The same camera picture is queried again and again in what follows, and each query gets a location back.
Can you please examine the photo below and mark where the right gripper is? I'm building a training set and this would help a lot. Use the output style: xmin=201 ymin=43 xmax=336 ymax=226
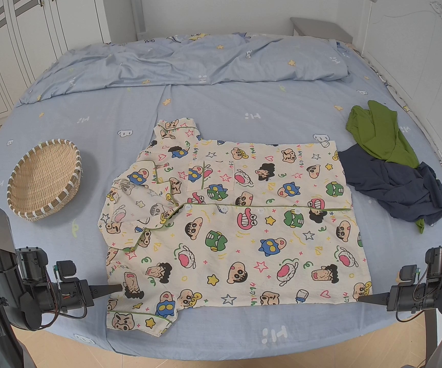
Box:
xmin=388 ymin=282 xmax=427 ymax=313

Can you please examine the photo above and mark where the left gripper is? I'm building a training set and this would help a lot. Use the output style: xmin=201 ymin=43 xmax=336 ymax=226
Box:
xmin=50 ymin=278 xmax=96 ymax=311

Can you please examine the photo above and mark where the white printed pyjama top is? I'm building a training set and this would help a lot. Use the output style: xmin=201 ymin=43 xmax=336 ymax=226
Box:
xmin=98 ymin=118 xmax=373 ymax=336

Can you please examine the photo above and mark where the dark blue garment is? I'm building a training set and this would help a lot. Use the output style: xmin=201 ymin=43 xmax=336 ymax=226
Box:
xmin=338 ymin=144 xmax=442 ymax=223

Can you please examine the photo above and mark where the round woven basket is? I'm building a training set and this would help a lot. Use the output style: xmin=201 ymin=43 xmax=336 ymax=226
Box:
xmin=7 ymin=139 xmax=83 ymax=221

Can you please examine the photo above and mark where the green garment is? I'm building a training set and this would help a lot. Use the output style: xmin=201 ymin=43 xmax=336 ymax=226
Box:
xmin=346 ymin=100 xmax=427 ymax=235

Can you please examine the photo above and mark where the bed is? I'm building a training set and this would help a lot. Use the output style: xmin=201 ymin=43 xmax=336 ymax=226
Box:
xmin=0 ymin=0 xmax=442 ymax=361

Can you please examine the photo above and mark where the white wardrobe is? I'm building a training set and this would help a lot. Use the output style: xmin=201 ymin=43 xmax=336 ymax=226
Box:
xmin=0 ymin=0 xmax=111 ymax=123

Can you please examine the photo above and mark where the pale blue quilt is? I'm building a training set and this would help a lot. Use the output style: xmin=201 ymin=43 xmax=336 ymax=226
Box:
xmin=18 ymin=33 xmax=352 ymax=104

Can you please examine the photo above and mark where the grey bedside table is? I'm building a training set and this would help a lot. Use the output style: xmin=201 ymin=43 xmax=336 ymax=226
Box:
xmin=290 ymin=17 xmax=354 ymax=43

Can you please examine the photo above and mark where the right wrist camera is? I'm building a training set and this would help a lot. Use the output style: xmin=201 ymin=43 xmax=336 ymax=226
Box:
xmin=397 ymin=265 xmax=418 ymax=283

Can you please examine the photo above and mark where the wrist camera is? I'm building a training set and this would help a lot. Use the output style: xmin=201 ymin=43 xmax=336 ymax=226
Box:
xmin=55 ymin=261 xmax=77 ymax=283
xmin=397 ymin=265 xmax=418 ymax=283

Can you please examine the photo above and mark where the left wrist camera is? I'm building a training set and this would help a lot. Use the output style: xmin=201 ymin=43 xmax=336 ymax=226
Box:
xmin=55 ymin=261 xmax=77 ymax=283

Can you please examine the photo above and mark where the grey wall pipe cover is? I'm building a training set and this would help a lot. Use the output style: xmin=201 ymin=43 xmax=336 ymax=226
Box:
xmin=128 ymin=0 xmax=147 ymax=39

